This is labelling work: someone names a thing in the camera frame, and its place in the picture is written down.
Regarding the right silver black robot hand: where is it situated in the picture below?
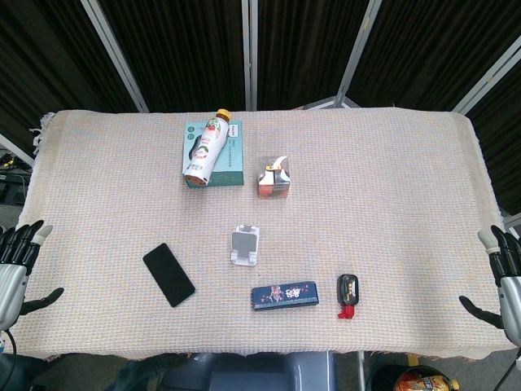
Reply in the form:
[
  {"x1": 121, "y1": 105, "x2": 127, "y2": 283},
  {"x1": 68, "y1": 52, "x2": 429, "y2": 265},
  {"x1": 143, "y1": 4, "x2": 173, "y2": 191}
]
[{"x1": 458, "y1": 225, "x2": 521, "y2": 347}]

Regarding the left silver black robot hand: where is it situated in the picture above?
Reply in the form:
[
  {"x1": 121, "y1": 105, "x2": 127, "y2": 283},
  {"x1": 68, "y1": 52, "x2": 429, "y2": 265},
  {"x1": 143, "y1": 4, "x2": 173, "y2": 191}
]
[{"x1": 0, "y1": 219, "x2": 65, "y2": 332}]

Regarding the black smartphone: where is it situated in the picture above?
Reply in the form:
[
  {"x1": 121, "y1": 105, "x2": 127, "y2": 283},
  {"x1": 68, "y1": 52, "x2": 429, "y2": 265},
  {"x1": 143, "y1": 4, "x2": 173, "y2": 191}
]
[{"x1": 142, "y1": 242, "x2": 197, "y2": 309}]

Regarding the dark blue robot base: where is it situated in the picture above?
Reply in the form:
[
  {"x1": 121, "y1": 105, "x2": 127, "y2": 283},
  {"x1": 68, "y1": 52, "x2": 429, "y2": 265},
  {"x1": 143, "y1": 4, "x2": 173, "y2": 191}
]
[{"x1": 166, "y1": 352, "x2": 339, "y2": 391}]

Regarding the white phone stand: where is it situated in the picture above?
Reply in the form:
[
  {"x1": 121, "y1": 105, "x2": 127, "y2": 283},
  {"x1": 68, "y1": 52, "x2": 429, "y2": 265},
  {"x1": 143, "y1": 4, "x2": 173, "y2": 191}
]
[{"x1": 230, "y1": 222, "x2": 261, "y2": 267}]

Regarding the orange snack bag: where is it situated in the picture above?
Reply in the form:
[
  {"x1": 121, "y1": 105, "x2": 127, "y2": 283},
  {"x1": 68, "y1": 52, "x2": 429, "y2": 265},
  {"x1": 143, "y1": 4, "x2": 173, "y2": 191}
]
[{"x1": 392, "y1": 366, "x2": 462, "y2": 391}]

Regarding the dark ink bottle red cap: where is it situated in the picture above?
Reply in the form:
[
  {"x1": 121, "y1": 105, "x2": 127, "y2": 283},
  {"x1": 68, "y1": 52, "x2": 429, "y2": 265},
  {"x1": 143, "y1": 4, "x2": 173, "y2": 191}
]
[{"x1": 335, "y1": 273, "x2": 360, "y2": 321}]

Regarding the black folding screen panel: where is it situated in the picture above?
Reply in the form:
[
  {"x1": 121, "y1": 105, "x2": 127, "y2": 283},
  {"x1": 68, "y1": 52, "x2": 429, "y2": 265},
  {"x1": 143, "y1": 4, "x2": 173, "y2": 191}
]
[
  {"x1": 339, "y1": 0, "x2": 521, "y2": 114},
  {"x1": 97, "y1": 0, "x2": 252, "y2": 112},
  {"x1": 0, "y1": 0, "x2": 150, "y2": 164},
  {"x1": 451, "y1": 38, "x2": 521, "y2": 217},
  {"x1": 248, "y1": 0, "x2": 383, "y2": 112}
]

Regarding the beige woven tablecloth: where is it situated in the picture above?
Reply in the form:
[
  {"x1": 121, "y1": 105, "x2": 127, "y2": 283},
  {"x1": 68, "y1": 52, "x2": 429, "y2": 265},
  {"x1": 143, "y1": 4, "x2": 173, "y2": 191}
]
[{"x1": 15, "y1": 108, "x2": 516, "y2": 362}]

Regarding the dark blue pencil case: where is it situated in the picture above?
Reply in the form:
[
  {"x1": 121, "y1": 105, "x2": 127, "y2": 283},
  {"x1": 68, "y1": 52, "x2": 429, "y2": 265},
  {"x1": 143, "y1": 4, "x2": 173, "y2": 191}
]
[{"x1": 251, "y1": 280, "x2": 320, "y2": 313}]

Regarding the white drink bottle yellow cap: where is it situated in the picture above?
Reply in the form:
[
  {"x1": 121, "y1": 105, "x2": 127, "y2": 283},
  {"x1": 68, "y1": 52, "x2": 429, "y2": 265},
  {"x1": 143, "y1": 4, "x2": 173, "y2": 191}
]
[{"x1": 182, "y1": 108, "x2": 234, "y2": 187}]

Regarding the teal cardboard product box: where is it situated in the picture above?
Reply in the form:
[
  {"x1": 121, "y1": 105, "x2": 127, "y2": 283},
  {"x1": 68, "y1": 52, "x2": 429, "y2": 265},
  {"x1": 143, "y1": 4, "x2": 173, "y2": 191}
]
[{"x1": 181, "y1": 120, "x2": 246, "y2": 187}]

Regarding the clear plastic product box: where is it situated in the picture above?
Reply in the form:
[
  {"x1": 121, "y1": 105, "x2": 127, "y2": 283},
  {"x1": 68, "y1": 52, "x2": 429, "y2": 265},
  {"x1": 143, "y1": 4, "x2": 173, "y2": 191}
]
[{"x1": 256, "y1": 155, "x2": 292, "y2": 200}]

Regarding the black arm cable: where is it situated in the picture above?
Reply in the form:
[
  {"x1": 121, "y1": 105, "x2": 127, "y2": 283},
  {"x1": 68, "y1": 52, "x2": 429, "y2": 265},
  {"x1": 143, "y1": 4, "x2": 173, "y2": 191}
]
[{"x1": 0, "y1": 328, "x2": 20, "y2": 370}]

